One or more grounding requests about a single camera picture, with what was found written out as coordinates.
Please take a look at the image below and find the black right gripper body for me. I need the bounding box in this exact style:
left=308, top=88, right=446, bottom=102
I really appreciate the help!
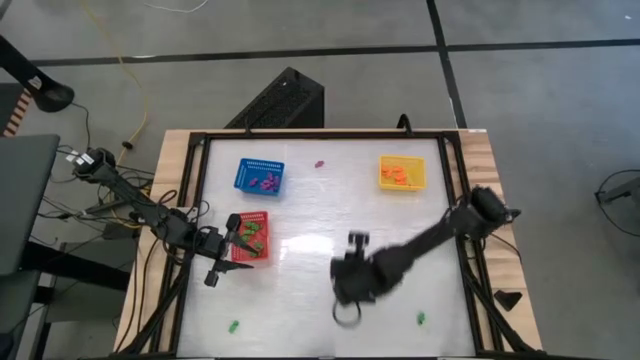
left=330, top=252, right=381, bottom=305

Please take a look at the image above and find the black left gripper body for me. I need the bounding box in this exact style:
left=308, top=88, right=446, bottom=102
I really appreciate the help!
left=192, top=225, right=230, bottom=261

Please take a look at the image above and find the red plastic basket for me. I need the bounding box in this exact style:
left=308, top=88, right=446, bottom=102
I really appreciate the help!
left=230, top=210, right=270, bottom=263

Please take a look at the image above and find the blue plastic basket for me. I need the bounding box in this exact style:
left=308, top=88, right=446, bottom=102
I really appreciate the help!
left=233, top=157, right=286, bottom=197

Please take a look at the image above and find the yellow plastic basket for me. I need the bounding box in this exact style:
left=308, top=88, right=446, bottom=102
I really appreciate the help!
left=378, top=154, right=428, bottom=192

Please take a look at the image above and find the black desk beam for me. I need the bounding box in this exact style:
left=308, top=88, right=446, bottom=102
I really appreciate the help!
left=19, top=241, right=132, bottom=294

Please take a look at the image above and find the black perforated case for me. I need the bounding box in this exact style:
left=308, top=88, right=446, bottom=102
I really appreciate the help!
left=224, top=66, right=325, bottom=130

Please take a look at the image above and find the black stand foot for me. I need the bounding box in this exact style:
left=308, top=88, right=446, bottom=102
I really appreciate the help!
left=0, top=34, right=76, bottom=114

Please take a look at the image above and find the orange black striped board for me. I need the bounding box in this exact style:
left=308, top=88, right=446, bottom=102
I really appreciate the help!
left=2, top=89, right=32, bottom=138

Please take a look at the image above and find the grey chair leg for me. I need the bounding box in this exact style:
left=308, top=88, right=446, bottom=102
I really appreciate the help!
left=597, top=177, right=640, bottom=206

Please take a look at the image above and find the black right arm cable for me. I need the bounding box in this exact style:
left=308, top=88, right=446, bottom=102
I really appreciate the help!
left=332, top=299, right=362, bottom=329

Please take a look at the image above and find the black table frame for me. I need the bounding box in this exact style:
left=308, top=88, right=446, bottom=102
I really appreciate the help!
left=119, top=128, right=539, bottom=359

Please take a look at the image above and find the yellow cable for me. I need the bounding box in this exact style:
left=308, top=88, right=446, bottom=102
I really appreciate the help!
left=78, top=0, right=150, bottom=231

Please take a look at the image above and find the black triangular bracket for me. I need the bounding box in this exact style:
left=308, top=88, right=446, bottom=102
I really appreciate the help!
left=493, top=289, right=524, bottom=313

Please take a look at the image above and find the black floor cable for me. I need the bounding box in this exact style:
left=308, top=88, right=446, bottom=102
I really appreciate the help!
left=69, top=101, right=156, bottom=176

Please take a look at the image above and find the white cable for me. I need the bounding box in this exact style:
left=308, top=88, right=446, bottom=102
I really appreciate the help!
left=143, top=0, right=210, bottom=15

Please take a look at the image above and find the black cable loop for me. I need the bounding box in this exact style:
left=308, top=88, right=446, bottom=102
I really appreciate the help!
left=593, top=168, right=640, bottom=261

